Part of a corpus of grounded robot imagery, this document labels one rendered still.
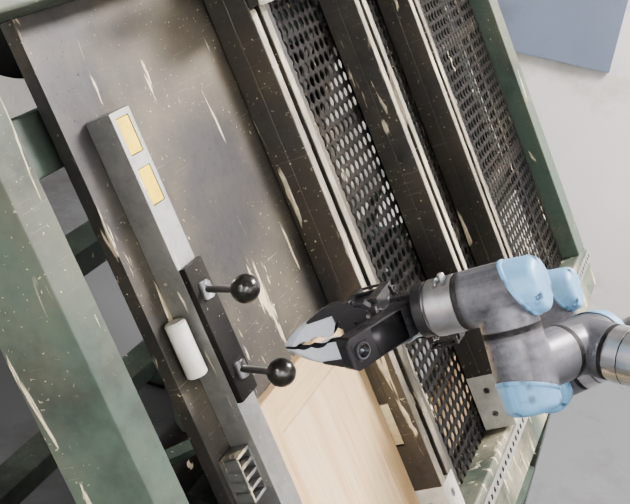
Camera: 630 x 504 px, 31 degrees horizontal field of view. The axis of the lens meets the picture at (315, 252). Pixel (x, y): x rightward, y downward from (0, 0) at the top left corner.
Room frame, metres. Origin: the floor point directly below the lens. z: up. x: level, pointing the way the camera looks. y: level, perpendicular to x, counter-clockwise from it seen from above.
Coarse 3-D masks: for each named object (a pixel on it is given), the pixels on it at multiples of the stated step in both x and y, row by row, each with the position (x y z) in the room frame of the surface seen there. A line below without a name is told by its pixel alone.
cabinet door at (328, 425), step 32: (320, 384) 1.53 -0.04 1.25; (352, 384) 1.61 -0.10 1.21; (288, 416) 1.41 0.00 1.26; (320, 416) 1.49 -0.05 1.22; (352, 416) 1.57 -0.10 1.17; (288, 448) 1.37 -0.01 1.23; (320, 448) 1.45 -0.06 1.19; (352, 448) 1.53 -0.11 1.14; (384, 448) 1.61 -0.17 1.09; (320, 480) 1.41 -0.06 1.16; (352, 480) 1.48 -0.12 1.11; (384, 480) 1.57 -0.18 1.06
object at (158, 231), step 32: (96, 128) 1.36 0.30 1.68; (128, 160) 1.34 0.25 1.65; (128, 192) 1.34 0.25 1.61; (160, 224) 1.33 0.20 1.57; (160, 256) 1.32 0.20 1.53; (192, 256) 1.36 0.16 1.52; (160, 288) 1.32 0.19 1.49; (192, 320) 1.31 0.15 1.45; (224, 384) 1.29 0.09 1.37; (224, 416) 1.29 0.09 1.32; (256, 416) 1.31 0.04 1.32; (256, 448) 1.27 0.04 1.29; (288, 480) 1.30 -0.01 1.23
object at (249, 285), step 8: (208, 280) 1.33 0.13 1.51; (240, 280) 1.25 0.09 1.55; (248, 280) 1.25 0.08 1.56; (256, 280) 1.26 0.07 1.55; (200, 288) 1.32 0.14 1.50; (208, 288) 1.32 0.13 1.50; (216, 288) 1.30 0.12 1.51; (224, 288) 1.29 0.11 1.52; (232, 288) 1.25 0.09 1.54; (240, 288) 1.24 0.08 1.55; (248, 288) 1.24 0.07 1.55; (256, 288) 1.25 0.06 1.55; (208, 296) 1.32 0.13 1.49; (232, 296) 1.25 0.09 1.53; (240, 296) 1.24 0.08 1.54; (248, 296) 1.24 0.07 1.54; (256, 296) 1.25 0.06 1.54
